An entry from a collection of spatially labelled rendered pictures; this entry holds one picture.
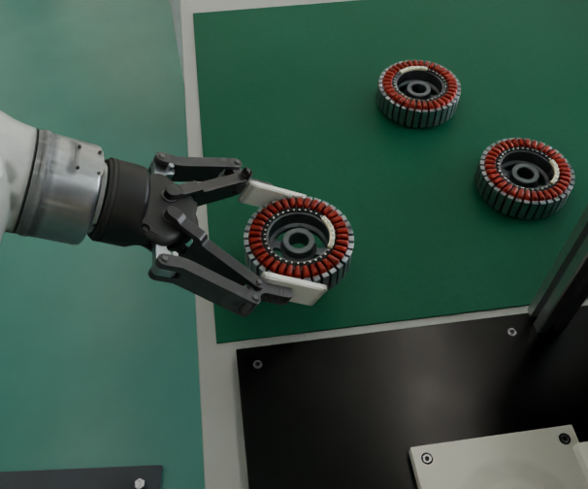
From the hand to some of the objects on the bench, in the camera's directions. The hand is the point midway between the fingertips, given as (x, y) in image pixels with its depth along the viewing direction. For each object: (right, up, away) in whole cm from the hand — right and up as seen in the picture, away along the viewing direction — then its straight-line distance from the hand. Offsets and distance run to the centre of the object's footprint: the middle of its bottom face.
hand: (294, 244), depth 64 cm
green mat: (+34, +19, +23) cm, 45 cm away
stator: (+17, +20, +24) cm, 35 cm away
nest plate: (+19, -24, -12) cm, 32 cm away
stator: (+28, +7, +14) cm, 32 cm away
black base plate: (+22, -34, -17) cm, 44 cm away
